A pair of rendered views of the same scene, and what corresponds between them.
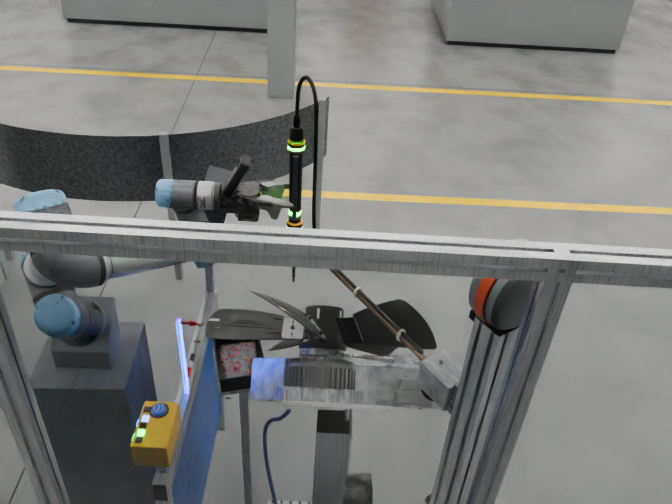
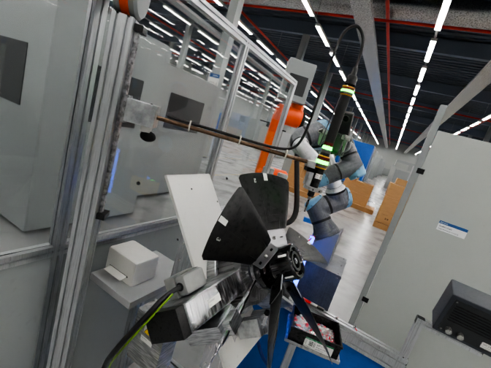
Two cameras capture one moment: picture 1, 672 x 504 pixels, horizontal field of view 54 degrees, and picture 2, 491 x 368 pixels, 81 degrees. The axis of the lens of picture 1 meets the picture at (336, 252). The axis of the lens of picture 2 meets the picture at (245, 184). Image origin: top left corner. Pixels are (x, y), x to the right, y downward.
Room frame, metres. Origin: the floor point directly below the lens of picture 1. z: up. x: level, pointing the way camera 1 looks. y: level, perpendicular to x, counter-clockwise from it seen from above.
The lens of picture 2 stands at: (1.72, -0.90, 1.61)
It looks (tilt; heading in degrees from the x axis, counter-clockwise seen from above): 11 degrees down; 117
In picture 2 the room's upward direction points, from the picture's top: 17 degrees clockwise
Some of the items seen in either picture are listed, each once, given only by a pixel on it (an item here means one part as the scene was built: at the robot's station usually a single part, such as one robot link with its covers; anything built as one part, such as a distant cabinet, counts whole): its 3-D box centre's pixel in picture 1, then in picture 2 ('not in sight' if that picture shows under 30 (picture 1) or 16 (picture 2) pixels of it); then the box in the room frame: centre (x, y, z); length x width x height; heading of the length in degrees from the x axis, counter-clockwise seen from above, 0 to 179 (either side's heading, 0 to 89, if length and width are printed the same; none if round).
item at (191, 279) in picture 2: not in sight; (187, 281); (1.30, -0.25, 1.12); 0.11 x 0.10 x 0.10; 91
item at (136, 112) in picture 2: not in sight; (140, 112); (0.97, -0.25, 1.55); 0.10 x 0.07 x 0.08; 36
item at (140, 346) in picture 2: not in sight; (154, 336); (1.14, -0.11, 0.73); 0.15 x 0.09 x 0.22; 1
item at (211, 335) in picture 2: not in sight; (210, 325); (1.41, -0.23, 1.03); 0.15 x 0.10 x 0.14; 1
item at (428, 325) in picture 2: not in sight; (447, 334); (2.10, 0.49, 1.04); 0.24 x 0.03 x 0.03; 1
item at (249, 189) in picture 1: (238, 199); (337, 143); (1.47, 0.27, 1.64); 0.12 x 0.08 x 0.09; 91
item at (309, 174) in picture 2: not in sight; (314, 176); (1.46, 0.11, 1.50); 0.09 x 0.07 x 0.10; 36
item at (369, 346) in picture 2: not in sight; (307, 311); (1.56, 0.48, 0.82); 0.90 x 0.04 x 0.08; 1
